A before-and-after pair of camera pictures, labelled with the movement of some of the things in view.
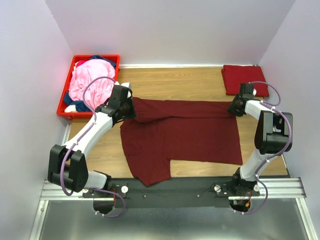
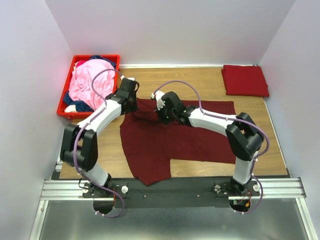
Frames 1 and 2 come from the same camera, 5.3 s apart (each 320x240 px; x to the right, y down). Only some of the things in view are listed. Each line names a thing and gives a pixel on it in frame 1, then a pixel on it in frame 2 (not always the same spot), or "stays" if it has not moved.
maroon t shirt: [162, 132] stays
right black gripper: [231, 108] → [159, 112]
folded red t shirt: [235, 75] stays
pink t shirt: [97, 92] stays
